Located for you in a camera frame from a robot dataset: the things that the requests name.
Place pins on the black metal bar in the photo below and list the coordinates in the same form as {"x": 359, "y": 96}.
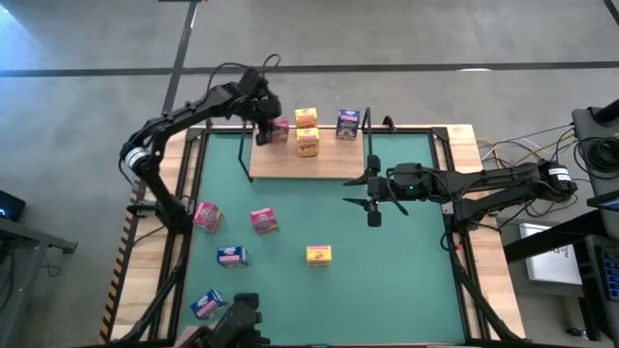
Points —
{"x": 546, "y": 239}

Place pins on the blue Frosted Flakes cereal box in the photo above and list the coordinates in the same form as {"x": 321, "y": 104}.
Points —
{"x": 207, "y": 305}
{"x": 348, "y": 121}
{"x": 232, "y": 256}

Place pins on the yellow Corn Pops cereal box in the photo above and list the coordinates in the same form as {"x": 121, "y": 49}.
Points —
{"x": 308, "y": 140}
{"x": 319, "y": 255}
{"x": 306, "y": 117}

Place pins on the black device with blue light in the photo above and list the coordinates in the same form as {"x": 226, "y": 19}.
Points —
{"x": 12, "y": 205}

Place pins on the grey desk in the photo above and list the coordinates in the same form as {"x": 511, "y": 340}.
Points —
{"x": 19, "y": 270}

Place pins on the black keyboard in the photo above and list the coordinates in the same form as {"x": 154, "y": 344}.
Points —
{"x": 610, "y": 270}

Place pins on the green table mat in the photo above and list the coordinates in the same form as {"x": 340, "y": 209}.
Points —
{"x": 387, "y": 290}

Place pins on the small black floor object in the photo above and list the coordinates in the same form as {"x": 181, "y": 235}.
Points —
{"x": 576, "y": 333}

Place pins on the magenta Raisin Bran cereal box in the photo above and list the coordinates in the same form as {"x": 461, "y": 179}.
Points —
{"x": 207, "y": 216}
{"x": 281, "y": 131}
{"x": 263, "y": 220}

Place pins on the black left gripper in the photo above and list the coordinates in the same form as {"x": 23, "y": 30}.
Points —
{"x": 267, "y": 108}

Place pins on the wooden shelf with black frame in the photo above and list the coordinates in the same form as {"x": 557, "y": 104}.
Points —
{"x": 333, "y": 164}

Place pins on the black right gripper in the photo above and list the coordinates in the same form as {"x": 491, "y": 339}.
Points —
{"x": 406, "y": 183}

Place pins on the black handheld camera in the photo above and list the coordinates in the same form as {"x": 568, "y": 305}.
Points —
{"x": 237, "y": 319}

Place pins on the grey equipment cart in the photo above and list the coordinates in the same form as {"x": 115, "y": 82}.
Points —
{"x": 582, "y": 123}

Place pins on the black monitor with blue screen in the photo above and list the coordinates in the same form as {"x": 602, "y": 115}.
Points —
{"x": 604, "y": 195}

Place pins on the white board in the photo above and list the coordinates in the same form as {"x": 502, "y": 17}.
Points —
{"x": 556, "y": 266}

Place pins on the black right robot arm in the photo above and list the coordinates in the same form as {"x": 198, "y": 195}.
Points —
{"x": 508, "y": 183}

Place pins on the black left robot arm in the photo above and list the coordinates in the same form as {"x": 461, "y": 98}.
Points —
{"x": 193, "y": 108}

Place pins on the yellow black hazard tape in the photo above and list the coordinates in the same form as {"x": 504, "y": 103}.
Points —
{"x": 117, "y": 285}

